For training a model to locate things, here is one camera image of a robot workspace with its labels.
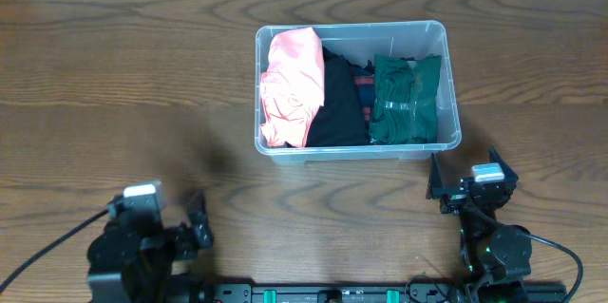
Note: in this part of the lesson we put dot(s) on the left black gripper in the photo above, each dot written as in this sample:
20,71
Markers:
185,238

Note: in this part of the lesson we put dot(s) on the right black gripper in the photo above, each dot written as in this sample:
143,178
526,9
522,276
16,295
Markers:
436,184

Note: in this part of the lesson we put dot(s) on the dark green taped cloth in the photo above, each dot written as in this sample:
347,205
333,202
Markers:
404,110

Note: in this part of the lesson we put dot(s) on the black cloth with tape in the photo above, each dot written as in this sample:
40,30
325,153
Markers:
340,121

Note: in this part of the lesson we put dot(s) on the red plaid dark shirt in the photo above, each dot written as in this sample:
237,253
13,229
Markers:
363,77

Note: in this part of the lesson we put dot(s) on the pink shirt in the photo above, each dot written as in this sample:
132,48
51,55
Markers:
292,89

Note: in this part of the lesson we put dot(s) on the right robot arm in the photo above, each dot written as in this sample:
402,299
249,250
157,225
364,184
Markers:
495,253

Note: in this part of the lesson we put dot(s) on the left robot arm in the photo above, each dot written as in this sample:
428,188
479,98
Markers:
132,260

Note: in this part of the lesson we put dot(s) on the clear plastic storage container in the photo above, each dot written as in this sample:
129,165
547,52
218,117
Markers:
359,43

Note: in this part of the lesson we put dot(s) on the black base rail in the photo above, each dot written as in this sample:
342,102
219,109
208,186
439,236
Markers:
417,290

